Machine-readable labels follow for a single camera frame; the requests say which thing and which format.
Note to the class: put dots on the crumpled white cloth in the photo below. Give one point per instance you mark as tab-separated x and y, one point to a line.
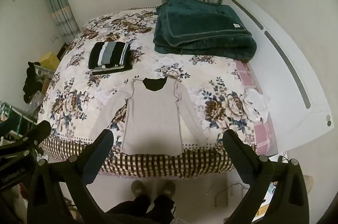
254	105

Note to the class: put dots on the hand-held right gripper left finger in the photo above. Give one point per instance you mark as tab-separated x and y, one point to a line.
99	154

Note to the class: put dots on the beige long-sleeve shirt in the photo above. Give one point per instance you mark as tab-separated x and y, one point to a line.
151	121

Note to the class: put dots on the person's black pants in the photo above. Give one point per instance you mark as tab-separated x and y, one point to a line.
142	209

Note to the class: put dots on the yellow box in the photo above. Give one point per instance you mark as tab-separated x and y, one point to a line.
50	61

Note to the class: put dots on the green and white rack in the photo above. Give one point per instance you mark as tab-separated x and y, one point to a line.
15	118

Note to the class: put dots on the pink checked sheet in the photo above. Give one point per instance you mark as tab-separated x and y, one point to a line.
261	134

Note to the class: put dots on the floral bed sheet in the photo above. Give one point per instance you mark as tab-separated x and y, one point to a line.
84	86

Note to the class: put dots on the beige slipper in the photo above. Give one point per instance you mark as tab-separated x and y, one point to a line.
166	188
138	188

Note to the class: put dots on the folded dark garment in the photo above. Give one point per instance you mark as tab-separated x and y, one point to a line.
108	70

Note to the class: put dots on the white headboard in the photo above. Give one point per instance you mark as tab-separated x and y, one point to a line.
287	41

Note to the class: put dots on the black cloth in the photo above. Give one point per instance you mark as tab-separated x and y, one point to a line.
31	81

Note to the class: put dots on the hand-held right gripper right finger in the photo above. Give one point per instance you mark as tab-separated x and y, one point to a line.
236	155

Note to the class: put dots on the folded striped sweater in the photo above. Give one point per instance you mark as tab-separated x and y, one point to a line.
109	53

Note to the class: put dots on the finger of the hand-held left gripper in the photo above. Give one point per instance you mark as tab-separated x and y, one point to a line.
8	121
39	131

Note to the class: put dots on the folded green blanket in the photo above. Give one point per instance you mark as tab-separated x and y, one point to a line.
200	26

